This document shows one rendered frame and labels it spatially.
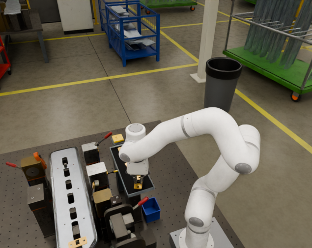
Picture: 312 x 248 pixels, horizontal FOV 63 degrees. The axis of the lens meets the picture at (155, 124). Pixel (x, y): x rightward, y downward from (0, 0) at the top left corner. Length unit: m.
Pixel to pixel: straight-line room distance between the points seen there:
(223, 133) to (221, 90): 2.82
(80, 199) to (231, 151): 0.91
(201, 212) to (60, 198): 0.78
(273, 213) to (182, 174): 1.18
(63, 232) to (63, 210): 0.13
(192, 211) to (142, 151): 0.36
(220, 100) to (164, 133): 2.85
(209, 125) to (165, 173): 1.13
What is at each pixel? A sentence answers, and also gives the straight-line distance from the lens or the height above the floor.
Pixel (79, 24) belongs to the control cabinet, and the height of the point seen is 0.23.
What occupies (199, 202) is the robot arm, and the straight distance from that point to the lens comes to 1.18.
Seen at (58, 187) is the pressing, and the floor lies 1.00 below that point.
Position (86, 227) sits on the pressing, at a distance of 1.40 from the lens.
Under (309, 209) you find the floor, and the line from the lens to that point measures 3.04.
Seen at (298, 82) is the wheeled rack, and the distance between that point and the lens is 4.71.
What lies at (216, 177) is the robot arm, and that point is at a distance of 1.07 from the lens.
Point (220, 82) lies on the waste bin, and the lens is 3.65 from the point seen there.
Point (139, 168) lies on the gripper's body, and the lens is 1.20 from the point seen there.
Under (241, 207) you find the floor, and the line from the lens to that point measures 2.78.
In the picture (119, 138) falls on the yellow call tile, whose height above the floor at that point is 1.16.
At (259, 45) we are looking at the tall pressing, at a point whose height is 0.49.
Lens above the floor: 2.15
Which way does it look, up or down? 36 degrees down
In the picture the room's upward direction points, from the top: straight up
